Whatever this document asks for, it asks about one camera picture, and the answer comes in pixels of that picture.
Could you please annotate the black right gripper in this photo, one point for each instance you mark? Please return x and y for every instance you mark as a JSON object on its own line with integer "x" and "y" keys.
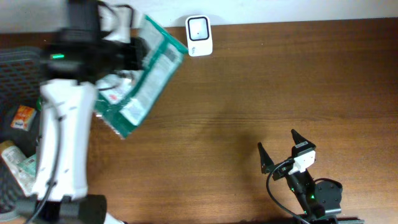
{"x": 267, "y": 162}

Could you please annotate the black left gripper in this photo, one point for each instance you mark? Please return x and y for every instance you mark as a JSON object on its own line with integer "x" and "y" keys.
{"x": 140, "y": 48}

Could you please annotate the green 3M wipes packet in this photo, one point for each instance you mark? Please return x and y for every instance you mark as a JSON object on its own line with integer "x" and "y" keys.
{"x": 127, "y": 97}

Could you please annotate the small orange box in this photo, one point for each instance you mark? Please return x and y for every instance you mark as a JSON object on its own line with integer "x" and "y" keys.
{"x": 23, "y": 118}

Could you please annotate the white tube with tan cap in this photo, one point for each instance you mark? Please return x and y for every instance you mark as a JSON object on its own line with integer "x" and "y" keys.
{"x": 12, "y": 156}

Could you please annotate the mint green small packet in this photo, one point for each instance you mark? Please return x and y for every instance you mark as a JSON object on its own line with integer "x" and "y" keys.
{"x": 28, "y": 165}

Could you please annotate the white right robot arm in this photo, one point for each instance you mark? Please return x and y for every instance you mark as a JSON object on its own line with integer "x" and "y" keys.
{"x": 319, "y": 198}

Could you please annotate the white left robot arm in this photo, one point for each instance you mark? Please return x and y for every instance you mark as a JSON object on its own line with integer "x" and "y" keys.
{"x": 60, "y": 191}

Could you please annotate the white barcode scanner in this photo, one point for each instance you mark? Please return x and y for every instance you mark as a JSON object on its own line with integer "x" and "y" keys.
{"x": 199, "y": 35}

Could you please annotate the grey plastic basket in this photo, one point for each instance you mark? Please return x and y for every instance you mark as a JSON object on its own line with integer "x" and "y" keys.
{"x": 20, "y": 78}

